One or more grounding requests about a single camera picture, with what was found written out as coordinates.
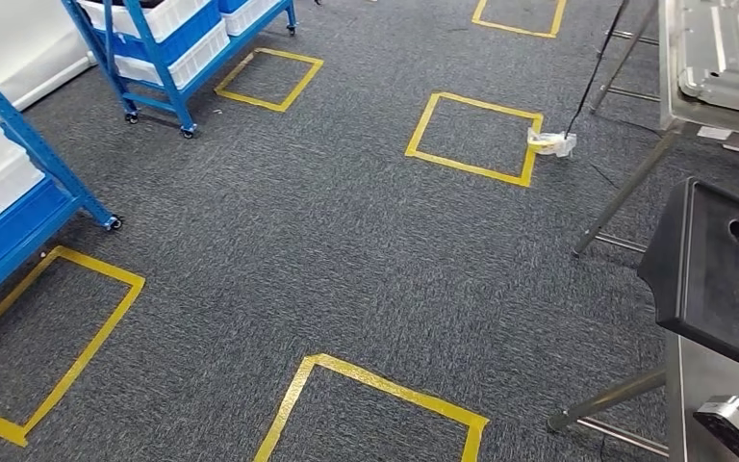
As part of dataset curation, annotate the stainless steel workbench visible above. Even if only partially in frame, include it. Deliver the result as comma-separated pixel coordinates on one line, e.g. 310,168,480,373
548,331,739,462

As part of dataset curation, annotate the blue wheeled cart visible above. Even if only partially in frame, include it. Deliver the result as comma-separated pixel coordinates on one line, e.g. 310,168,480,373
60,0,298,140

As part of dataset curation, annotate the grey metal plate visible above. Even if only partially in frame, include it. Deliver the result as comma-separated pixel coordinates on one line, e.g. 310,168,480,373
678,0,739,120

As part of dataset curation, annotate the taped clear plastic lump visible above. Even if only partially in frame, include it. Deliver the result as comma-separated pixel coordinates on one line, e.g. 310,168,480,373
526,127,578,159

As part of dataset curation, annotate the black plastic panel part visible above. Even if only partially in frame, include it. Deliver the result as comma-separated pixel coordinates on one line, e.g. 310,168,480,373
637,177,739,380

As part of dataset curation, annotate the yellow floor tape square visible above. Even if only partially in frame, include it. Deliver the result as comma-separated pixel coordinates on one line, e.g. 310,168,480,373
253,353,491,462
0,244,146,448
471,0,569,39

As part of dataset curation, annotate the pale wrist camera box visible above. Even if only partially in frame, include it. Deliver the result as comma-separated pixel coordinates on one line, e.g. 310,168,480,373
693,395,739,425

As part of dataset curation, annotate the stainless steel table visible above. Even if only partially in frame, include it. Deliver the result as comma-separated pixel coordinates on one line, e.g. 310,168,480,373
572,0,739,258

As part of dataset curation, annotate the blue metal shelf rack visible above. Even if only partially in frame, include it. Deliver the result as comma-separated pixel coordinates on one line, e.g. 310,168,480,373
0,49,123,323

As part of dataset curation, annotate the black hanging cord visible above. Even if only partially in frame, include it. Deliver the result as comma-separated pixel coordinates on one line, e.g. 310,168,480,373
563,0,632,139

